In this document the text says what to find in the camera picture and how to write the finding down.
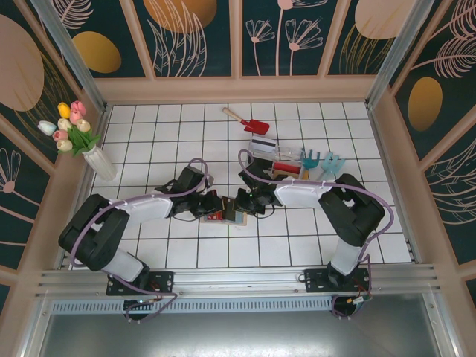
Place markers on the aluminium rail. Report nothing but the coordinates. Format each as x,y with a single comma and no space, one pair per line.
238,280

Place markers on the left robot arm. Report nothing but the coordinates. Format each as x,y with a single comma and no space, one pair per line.
148,208

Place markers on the grey metal panel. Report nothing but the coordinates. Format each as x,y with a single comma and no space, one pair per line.
238,334

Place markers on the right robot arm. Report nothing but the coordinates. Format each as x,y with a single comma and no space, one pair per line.
301,193

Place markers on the white blue artificial tulip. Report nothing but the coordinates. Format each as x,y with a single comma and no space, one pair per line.
46,127

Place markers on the red toy shovel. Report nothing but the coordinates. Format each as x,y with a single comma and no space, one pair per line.
256,126

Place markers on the red card white print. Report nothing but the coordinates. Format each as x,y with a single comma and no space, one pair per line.
286,166

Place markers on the red pink artificial tulip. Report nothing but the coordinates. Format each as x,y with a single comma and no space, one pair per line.
60,135

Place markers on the white ribbed vase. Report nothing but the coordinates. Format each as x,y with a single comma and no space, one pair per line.
99,163

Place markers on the green artificial tulip leaves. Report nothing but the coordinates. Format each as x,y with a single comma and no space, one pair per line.
82,139

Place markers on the beige card holder wallet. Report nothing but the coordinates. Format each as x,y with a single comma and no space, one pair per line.
241,219

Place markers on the teal toy rake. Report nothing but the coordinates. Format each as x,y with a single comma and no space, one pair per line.
310,161

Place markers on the clear acrylic card organizer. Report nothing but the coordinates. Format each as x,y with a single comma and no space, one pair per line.
288,152

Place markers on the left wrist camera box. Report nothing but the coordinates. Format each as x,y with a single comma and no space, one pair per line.
210,180

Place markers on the yellow artificial tulip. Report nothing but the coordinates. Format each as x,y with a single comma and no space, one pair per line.
64,109

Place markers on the pale pink artificial tulip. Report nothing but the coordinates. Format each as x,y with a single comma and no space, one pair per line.
75,117

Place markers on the peach artificial tulip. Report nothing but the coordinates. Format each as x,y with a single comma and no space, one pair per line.
83,125

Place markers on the white magnetic stripe card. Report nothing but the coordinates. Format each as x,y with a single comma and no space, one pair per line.
264,144

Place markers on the aluminium frame post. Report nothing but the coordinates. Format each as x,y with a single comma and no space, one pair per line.
70,56
401,48

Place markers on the cream artificial tulip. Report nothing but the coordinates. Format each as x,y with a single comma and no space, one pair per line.
65,145
64,123

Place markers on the red card gold lettering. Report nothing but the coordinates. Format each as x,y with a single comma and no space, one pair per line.
215,216

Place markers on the light blue toy rake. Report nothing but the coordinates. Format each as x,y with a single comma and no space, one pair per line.
332,163

